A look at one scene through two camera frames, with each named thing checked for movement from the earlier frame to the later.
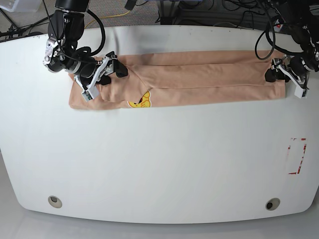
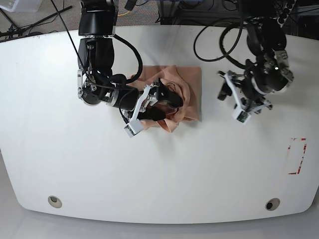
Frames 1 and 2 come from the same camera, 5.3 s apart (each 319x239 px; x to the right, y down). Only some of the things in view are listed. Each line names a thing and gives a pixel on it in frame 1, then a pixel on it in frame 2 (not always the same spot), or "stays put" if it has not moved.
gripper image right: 283,72 -> 235,80
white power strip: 277,28 -> 287,10
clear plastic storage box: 20,6 stays put
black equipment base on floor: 218,13 stays put
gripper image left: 108,64 -> 149,95
